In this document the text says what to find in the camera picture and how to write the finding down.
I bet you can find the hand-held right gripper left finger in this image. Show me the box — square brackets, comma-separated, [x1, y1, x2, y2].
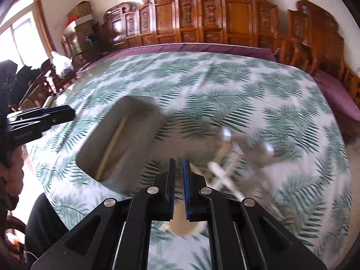
[31, 159, 177, 270]

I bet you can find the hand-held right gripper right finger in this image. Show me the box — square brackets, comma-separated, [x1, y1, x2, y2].
[183, 159, 328, 270]

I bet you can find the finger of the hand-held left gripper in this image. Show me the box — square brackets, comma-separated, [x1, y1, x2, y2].
[7, 105, 76, 120]
[9, 117, 71, 132]

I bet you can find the large cream plastic spoon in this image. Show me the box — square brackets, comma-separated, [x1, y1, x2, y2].
[160, 202, 209, 237]

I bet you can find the cream plastic fork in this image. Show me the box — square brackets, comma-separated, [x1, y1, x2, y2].
[207, 162, 246, 201]

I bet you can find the steel spoon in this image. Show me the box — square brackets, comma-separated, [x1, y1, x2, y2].
[231, 141, 275, 161]
[214, 126, 235, 172]

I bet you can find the grey rectangular tray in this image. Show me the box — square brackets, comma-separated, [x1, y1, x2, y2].
[76, 96, 170, 200]

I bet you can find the person's left hand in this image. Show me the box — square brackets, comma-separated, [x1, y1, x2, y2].
[0, 146, 25, 204]

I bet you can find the wooden chair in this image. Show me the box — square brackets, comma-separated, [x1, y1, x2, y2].
[17, 58, 69, 111]

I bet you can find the wooden chopstick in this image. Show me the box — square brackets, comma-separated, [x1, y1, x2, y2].
[95, 116, 129, 181]

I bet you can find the wooden glass cabinet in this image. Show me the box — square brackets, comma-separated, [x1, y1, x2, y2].
[61, 32, 86, 61]

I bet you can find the window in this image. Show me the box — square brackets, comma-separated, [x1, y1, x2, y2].
[0, 0, 55, 69]

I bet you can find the white cardboard box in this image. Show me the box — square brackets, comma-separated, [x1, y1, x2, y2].
[63, 14, 94, 34]

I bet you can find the brown cardboard box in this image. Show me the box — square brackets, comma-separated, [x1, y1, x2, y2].
[67, 1, 93, 20]

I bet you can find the leaf print tablecloth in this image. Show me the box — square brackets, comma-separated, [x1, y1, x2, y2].
[28, 51, 353, 270]

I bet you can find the long purple seat cushion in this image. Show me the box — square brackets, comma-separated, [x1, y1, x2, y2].
[75, 42, 278, 77]

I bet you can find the long carved wooden bench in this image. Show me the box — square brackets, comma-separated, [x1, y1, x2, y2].
[101, 0, 282, 52]

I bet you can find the short purple seat cushion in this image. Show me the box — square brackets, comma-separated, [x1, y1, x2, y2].
[312, 69, 358, 113]

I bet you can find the short carved wooden bench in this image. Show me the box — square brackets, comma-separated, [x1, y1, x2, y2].
[274, 0, 360, 110]

